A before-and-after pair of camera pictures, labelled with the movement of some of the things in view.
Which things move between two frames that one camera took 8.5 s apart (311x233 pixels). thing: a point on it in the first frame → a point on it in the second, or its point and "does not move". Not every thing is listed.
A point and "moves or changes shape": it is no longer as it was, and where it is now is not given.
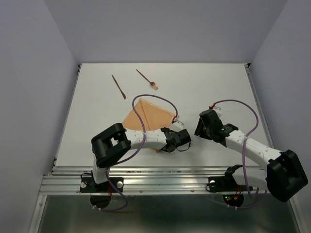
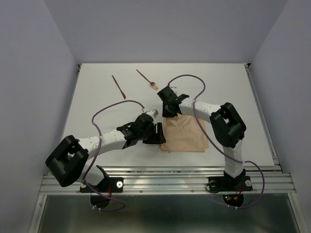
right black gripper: [205, 122] → [167, 108]
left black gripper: [184, 136] → [158, 132]
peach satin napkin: [154, 118] moves or changes shape
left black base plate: [88, 185] does not move
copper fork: [151, 83] does not move
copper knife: [122, 92] does not move
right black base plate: [225, 184] does not move
